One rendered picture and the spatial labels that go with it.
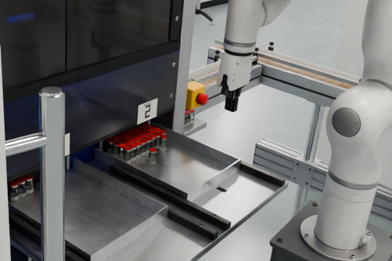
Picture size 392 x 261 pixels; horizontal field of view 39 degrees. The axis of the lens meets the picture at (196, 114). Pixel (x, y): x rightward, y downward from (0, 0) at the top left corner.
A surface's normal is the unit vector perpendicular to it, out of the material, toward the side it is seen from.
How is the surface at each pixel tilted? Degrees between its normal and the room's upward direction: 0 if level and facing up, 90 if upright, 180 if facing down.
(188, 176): 0
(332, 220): 90
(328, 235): 90
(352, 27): 90
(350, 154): 125
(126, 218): 0
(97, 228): 0
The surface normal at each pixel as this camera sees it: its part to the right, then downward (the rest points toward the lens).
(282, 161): -0.59, 0.28
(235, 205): 0.10, -0.91
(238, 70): 0.72, 0.36
